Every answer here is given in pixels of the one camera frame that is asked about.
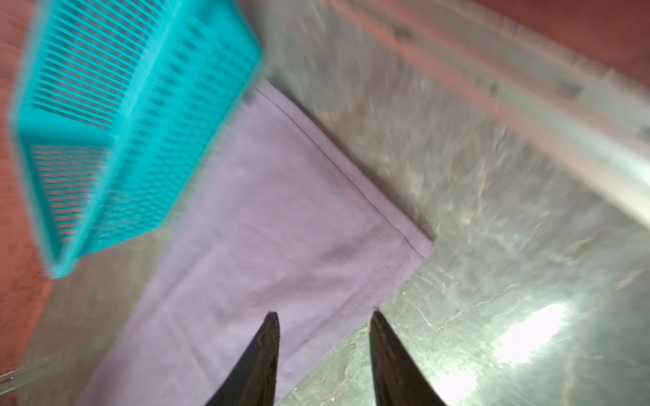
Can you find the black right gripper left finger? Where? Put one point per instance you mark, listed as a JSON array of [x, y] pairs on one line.
[[253, 379]]

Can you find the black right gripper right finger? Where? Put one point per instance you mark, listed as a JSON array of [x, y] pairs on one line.
[[396, 378]]

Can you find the purple trousers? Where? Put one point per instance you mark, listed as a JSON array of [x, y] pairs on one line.
[[282, 221]]

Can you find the teal plastic basket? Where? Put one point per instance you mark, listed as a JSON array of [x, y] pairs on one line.
[[116, 104]]

